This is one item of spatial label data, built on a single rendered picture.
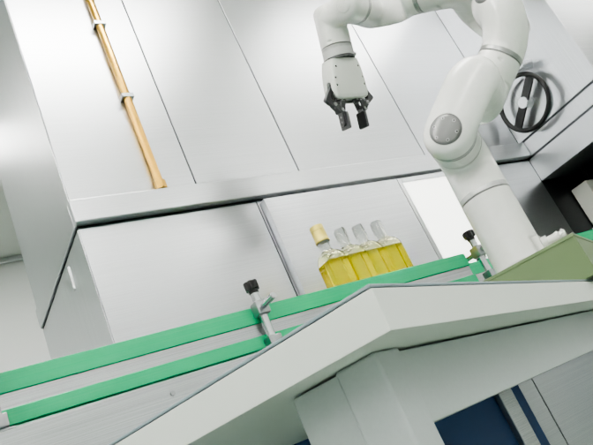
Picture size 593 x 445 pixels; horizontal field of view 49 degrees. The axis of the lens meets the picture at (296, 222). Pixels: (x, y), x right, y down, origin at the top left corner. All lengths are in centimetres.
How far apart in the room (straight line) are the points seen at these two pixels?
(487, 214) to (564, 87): 125
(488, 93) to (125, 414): 81
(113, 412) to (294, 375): 60
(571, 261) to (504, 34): 47
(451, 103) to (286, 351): 80
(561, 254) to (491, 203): 18
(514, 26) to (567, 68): 109
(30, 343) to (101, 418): 353
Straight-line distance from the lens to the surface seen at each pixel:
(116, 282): 147
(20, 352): 454
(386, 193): 191
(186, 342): 114
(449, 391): 58
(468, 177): 125
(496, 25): 133
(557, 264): 110
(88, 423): 104
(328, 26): 160
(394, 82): 230
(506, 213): 121
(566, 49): 241
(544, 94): 244
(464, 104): 120
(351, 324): 45
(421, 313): 49
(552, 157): 244
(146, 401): 107
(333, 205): 177
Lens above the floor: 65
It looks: 20 degrees up
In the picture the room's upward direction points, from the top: 25 degrees counter-clockwise
